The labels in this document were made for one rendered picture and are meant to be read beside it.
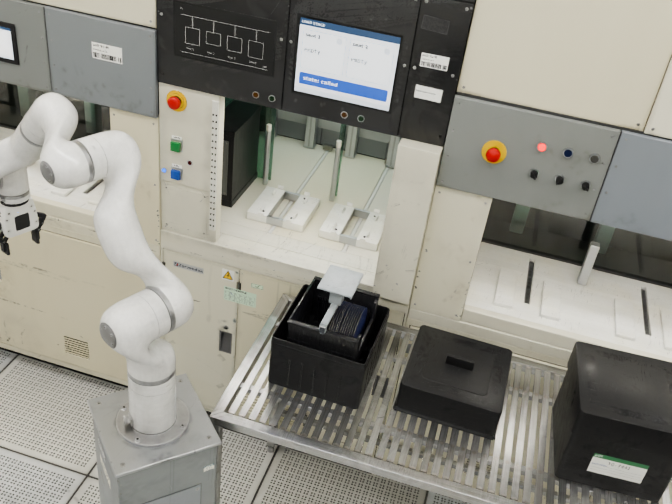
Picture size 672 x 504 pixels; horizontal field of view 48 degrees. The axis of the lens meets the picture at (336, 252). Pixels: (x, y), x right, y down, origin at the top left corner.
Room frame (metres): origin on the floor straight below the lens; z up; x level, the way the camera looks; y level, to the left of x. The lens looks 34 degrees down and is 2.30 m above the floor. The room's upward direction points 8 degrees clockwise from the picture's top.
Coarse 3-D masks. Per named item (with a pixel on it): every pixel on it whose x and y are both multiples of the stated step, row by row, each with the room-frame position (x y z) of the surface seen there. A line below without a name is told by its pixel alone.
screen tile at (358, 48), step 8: (352, 40) 2.01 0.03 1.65; (352, 48) 2.01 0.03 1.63; (360, 48) 2.00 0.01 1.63; (368, 48) 2.00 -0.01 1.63; (376, 48) 1.99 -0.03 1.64; (392, 48) 1.98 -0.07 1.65; (360, 56) 2.00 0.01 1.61; (368, 56) 2.00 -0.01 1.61; (376, 56) 1.99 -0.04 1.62; (384, 56) 1.99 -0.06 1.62; (392, 56) 1.98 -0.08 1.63; (352, 64) 2.01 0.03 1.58; (384, 64) 1.99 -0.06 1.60; (352, 72) 2.01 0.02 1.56; (360, 72) 2.00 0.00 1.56; (368, 72) 2.00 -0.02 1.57; (376, 72) 1.99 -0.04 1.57; (384, 72) 1.99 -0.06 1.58; (368, 80) 2.00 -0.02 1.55; (376, 80) 1.99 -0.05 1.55; (384, 80) 1.99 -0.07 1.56
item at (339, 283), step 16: (336, 272) 1.72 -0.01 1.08; (352, 272) 1.73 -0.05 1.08; (320, 288) 1.64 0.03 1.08; (336, 288) 1.64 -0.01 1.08; (352, 288) 1.65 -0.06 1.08; (304, 304) 1.73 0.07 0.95; (320, 304) 1.79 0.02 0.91; (336, 304) 1.67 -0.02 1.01; (368, 304) 1.77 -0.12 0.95; (288, 320) 1.60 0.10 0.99; (304, 320) 1.75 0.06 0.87; (320, 320) 1.79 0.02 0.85; (368, 320) 1.77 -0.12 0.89; (288, 336) 1.61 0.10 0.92; (304, 336) 1.60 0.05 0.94; (320, 336) 1.58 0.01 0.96; (336, 336) 1.56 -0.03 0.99; (368, 336) 1.70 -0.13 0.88; (336, 352) 1.57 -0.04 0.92; (352, 352) 1.56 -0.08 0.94
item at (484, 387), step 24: (432, 336) 1.77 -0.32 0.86; (456, 336) 1.79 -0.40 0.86; (408, 360) 1.65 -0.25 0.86; (432, 360) 1.66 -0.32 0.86; (456, 360) 1.65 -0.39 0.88; (480, 360) 1.69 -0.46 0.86; (504, 360) 1.71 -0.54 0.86; (408, 384) 1.55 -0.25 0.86; (432, 384) 1.56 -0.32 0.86; (456, 384) 1.57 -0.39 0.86; (480, 384) 1.59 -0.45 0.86; (504, 384) 1.60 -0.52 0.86; (408, 408) 1.54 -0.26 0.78; (432, 408) 1.52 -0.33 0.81; (456, 408) 1.51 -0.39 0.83; (480, 408) 1.50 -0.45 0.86; (480, 432) 1.49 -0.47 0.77
